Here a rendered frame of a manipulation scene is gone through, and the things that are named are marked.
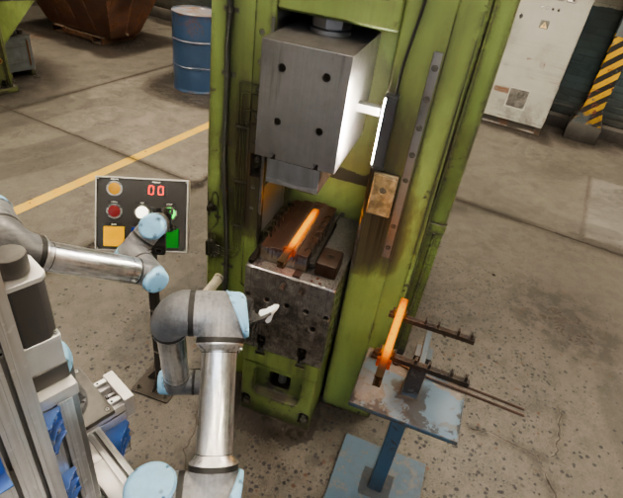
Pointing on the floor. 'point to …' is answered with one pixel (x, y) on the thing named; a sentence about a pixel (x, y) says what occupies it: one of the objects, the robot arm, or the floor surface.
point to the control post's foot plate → (147, 386)
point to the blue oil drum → (192, 48)
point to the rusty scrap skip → (98, 18)
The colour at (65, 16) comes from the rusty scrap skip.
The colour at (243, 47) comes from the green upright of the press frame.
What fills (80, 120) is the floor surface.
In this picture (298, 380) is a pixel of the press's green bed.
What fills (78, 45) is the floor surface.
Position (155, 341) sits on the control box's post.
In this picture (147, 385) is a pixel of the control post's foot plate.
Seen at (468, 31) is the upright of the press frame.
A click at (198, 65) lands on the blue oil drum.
